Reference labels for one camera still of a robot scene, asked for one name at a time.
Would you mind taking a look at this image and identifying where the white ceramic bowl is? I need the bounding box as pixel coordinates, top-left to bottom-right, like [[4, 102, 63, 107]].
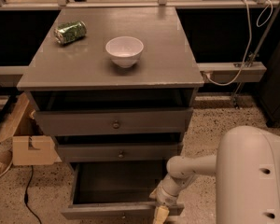
[[105, 36, 144, 68]]

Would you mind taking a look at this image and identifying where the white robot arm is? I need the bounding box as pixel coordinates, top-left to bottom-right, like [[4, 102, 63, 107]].
[[150, 126, 280, 224]]

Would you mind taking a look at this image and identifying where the grey bottom drawer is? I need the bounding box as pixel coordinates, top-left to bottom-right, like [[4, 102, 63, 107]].
[[61, 160, 185, 221]]

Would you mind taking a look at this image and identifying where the grey metal rail beam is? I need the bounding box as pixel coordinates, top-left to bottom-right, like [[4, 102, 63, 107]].
[[198, 62, 266, 85]]

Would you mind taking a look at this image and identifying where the green crushed soda can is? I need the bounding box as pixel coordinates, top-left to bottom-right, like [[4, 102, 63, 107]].
[[54, 21, 87, 45]]

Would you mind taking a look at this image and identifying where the grey top drawer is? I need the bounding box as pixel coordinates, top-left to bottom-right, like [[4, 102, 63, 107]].
[[35, 108, 193, 136]]

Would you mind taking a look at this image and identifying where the tan sneaker shoe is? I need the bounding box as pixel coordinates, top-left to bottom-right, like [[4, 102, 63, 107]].
[[0, 150, 12, 178]]

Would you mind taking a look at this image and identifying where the black floor cable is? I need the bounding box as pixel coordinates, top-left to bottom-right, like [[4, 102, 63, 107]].
[[23, 165, 43, 224]]

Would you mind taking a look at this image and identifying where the dark cabinet at right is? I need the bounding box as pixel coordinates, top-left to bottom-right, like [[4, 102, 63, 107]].
[[259, 40, 280, 127]]

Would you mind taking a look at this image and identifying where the slanted metal rod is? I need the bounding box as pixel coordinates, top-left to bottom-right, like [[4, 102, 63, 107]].
[[231, 0, 280, 108]]

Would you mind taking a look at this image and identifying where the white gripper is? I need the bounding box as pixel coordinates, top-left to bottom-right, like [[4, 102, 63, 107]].
[[149, 184, 180, 224]]

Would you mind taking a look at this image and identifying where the grey wooden drawer cabinet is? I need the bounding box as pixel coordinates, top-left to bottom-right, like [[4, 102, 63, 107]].
[[16, 6, 205, 170]]

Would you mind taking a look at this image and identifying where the grey drawer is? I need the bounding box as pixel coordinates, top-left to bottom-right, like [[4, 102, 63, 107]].
[[57, 143, 183, 162], [35, 108, 193, 136], [61, 160, 185, 221]]

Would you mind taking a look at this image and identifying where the grey middle drawer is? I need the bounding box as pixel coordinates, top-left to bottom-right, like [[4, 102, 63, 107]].
[[57, 143, 183, 162]]

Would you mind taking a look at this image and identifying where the light wooden box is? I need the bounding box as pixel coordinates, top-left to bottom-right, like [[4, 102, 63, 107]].
[[12, 135, 61, 166]]

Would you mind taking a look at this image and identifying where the white cable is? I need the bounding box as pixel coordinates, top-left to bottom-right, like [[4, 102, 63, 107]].
[[203, 0, 274, 87]]

